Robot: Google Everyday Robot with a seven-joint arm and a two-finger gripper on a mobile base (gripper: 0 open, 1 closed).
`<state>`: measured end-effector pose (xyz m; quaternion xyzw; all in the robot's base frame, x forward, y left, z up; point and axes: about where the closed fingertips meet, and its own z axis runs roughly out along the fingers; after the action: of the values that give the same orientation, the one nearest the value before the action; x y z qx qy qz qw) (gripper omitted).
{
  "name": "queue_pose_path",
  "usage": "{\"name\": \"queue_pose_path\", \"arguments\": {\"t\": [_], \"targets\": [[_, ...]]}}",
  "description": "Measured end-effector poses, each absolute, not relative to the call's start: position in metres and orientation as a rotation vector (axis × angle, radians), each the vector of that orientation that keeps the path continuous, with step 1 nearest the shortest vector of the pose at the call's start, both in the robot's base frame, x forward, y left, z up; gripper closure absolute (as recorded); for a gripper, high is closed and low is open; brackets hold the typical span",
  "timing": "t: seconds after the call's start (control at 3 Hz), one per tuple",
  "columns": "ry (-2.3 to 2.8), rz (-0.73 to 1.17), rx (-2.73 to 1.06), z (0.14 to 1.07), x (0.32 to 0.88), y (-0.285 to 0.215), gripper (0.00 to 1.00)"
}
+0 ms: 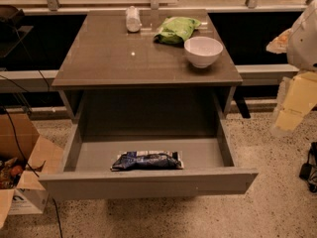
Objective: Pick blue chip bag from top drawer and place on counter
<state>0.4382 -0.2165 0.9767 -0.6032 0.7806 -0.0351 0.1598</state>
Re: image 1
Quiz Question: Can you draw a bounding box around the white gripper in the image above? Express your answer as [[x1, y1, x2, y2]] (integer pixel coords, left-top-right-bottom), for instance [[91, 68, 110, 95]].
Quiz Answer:
[[266, 0, 317, 137]]

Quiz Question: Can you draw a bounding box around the blue chip bag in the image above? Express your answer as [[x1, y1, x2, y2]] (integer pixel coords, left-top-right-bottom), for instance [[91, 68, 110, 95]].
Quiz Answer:
[[111, 151, 183, 172]]

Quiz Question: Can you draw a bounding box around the green chip bag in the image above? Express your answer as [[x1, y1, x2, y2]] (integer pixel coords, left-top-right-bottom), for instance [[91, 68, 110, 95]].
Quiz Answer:
[[154, 17, 201, 45]]

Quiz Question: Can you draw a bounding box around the grey cabinet with counter top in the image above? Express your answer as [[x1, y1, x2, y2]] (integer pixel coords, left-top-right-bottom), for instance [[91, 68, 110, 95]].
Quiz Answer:
[[53, 9, 242, 113]]

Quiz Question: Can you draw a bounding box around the open grey top drawer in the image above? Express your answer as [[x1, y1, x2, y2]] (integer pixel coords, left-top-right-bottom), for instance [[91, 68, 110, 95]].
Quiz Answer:
[[38, 88, 260, 202]]

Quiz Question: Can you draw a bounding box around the white ceramic bowl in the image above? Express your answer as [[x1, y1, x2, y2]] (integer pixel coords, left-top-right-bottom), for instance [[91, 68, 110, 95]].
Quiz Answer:
[[184, 37, 223, 68]]

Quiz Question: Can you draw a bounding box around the black power adapter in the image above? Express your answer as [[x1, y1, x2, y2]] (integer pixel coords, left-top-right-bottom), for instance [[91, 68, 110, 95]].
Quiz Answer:
[[299, 142, 317, 193]]

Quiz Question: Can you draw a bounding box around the clear plastic bottle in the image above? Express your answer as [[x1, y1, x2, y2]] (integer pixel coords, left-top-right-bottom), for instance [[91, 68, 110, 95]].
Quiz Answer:
[[126, 6, 142, 33]]

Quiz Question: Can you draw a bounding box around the brown cardboard box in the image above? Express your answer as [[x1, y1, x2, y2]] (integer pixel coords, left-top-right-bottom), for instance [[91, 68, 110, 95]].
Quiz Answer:
[[0, 114, 62, 227]]

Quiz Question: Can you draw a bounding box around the black device on shelf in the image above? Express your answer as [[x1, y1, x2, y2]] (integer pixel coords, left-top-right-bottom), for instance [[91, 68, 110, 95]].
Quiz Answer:
[[0, 5, 33, 60]]

